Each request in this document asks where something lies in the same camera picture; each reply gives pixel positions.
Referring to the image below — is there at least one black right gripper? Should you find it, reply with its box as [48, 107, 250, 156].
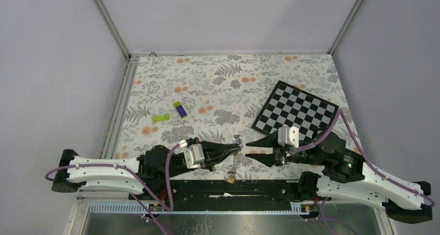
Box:
[243, 129, 325, 167]

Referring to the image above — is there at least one yellow key tag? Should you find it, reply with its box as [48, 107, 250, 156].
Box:
[227, 176, 236, 184]

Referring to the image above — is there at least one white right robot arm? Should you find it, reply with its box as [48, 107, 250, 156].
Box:
[246, 126, 433, 224]

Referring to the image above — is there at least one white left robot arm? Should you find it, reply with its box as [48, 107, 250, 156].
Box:
[45, 137, 243, 199]

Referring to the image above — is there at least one black white chessboard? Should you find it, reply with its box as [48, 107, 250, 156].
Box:
[251, 81, 339, 142]

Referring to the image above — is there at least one green marker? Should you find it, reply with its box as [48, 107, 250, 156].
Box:
[152, 113, 170, 122]

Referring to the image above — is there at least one purple yellow marker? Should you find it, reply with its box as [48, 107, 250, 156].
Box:
[173, 102, 187, 118]

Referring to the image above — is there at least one black front rail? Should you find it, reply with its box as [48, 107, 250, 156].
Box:
[146, 179, 324, 202]

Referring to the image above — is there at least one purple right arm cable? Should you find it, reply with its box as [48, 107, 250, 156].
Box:
[295, 109, 435, 207]

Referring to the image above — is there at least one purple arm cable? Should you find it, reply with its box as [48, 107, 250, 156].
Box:
[295, 109, 435, 207]
[45, 141, 194, 235]

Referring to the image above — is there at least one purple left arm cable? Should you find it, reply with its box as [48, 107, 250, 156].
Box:
[45, 141, 194, 235]

